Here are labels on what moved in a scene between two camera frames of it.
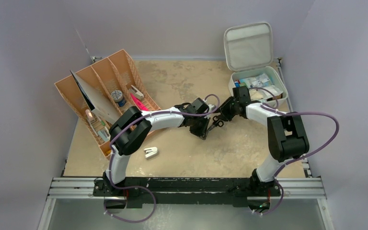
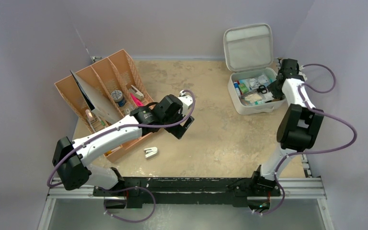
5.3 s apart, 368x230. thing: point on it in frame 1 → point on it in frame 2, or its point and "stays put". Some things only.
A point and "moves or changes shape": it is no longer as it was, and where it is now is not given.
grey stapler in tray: (136, 92) stays put
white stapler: (150, 152) stays put
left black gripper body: (198, 127) → (176, 118)
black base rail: (237, 191) stays put
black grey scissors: (216, 122) moves or changes shape
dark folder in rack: (100, 106) stays put
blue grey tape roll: (117, 96) stays put
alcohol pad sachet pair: (261, 81) stays put
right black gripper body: (224, 115) → (274, 87)
